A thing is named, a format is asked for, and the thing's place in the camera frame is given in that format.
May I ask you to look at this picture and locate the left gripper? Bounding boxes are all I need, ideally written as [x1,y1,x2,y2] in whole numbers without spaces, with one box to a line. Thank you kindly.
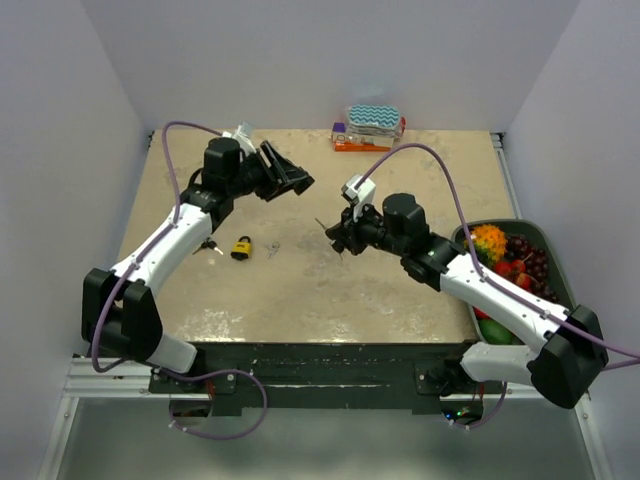
[229,142,309,203]

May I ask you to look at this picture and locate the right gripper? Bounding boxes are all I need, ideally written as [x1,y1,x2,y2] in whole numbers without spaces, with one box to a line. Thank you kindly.
[329,198,408,257]

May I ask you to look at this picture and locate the silver yellow padlock keys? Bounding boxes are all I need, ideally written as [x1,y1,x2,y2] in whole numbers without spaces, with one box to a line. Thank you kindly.
[265,242,280,259]

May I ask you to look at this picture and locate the yellow padlock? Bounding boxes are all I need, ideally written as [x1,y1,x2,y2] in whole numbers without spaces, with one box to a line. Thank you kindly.
[230,235,253,261]

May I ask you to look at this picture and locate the orange padlock keys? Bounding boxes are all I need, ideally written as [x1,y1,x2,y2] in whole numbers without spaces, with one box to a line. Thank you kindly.
[193,239,224,255]

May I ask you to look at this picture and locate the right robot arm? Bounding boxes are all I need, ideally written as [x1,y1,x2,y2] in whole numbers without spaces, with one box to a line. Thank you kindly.
[325,193,609,409]

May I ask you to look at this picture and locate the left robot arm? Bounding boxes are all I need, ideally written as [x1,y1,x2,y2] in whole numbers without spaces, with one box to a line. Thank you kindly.
[81,137,314,392]

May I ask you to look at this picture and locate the orange box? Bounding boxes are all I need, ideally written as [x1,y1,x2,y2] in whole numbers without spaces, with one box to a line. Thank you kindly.
[331,122,396,152]

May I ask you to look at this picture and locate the blue zigzag sponge pack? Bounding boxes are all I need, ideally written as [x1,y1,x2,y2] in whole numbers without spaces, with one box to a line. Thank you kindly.
[346,104,405,138]

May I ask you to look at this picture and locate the orange spiky fruit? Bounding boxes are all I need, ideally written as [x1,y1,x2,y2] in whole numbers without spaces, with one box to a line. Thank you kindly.
[470,224,508,267]

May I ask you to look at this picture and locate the red apple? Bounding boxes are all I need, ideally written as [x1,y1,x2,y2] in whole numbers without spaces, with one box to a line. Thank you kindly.
[473,307,491,319]

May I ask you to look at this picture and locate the dark grapes bunch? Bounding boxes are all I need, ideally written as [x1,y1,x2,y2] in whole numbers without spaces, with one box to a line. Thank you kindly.
[504,234,558,301]

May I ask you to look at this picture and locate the green mango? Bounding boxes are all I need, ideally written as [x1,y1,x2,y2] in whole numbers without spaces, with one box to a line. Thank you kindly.
[478,319,513,345]

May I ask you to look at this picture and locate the grey fruit tray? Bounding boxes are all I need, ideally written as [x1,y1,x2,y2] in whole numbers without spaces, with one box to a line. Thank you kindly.
[451,217,586,346]

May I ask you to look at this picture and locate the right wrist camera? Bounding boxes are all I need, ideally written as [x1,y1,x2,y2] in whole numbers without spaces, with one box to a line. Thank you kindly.
[341,174,376,222]

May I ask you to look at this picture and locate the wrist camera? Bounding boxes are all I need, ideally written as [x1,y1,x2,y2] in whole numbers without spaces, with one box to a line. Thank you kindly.
[341,174,376,222]
[222,122,257,155]

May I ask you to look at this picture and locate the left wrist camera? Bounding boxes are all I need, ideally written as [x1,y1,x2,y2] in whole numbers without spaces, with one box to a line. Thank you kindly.
[222,122,257,155]

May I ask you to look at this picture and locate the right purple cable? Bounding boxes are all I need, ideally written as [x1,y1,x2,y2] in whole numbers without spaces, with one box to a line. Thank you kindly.
[357,142,640,430]

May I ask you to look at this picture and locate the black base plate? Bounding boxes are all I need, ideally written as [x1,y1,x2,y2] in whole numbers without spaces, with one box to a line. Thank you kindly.
[149,341,501,416]

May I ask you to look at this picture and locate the aluminium rail frame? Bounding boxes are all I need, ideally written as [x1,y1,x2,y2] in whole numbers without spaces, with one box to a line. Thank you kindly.
[42,130,611,479]

